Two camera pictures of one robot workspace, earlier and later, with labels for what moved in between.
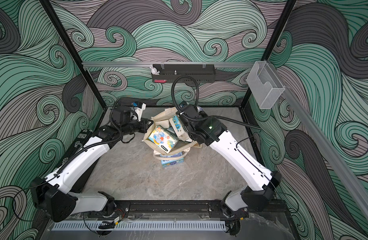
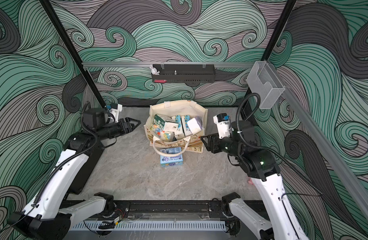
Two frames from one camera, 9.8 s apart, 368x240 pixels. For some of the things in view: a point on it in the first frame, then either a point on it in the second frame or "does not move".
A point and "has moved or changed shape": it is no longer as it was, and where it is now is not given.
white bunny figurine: [154, 71] does not move
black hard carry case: [77, 140] does not move
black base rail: [174, 210] does not move
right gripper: [207, 119] -> [213, 141]
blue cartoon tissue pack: [160, 137] has moved or changed shape
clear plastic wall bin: [265, 86] does not move
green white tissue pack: [179, 128] has moved or changed shape
